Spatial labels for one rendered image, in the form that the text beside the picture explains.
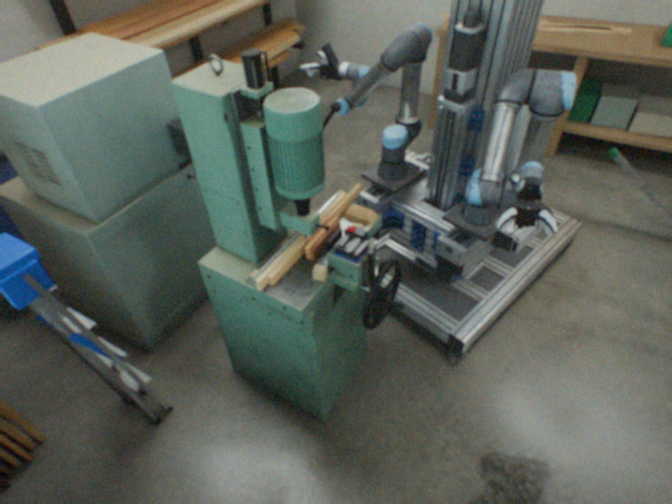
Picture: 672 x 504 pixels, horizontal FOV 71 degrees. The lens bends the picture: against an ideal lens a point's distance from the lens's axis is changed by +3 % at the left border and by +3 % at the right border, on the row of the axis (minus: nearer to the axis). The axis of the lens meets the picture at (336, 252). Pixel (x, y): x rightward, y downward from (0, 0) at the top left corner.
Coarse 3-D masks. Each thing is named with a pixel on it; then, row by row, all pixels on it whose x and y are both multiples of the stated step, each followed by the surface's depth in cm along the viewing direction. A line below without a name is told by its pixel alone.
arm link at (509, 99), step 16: (512, 80) 158; (528, 80) 156; (496, 96) 162; (512, 96) 158; (496, 112) 162; (512, 112) 159; (496, 128) 161; (512, 128) 161; (496, 144) 160; (496, 160) 160; (480, 176) 163; (496, 176) 161; (480, 192) 162; (496, 192) 160
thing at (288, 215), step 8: (288, 208) 170; (280, 216) 171; (288, 216) 168; (296, 216) 167; (312, 216) 167; (288, 224) 171; (296, 224) 169; (304, 224) 166; (312, 224) 166; (320, 224) 172; (304, 232) 169; (312, 232) 169
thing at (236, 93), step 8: (232, 96) 140; (240, 96) 143; (232, 104) 142; (240, 104) 144; (248, 104) 147; (240, 112) 145; (248, 112) 148; (240, 120) 146; (240, 128) 148; (240, 136) 149; (240, 144) 152; (248, 168) 158; (248, 176) 160; (248, 184) 163; (256, 208) 170; (256, 216) 172; (256, 224) 176
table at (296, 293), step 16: (352, 224) 189; (368, 240) 189; (304, 256) 176; (320, 256) 176; (288, 272) 170; (304, 272) 170; (336, 272) 172; (272, 288) 164; (288, 288) 164; (304, 288) 164; (320, 288) 164; (352, 288) 169; (272, 304) 165; (288, 304) 159; (304, 304) 159
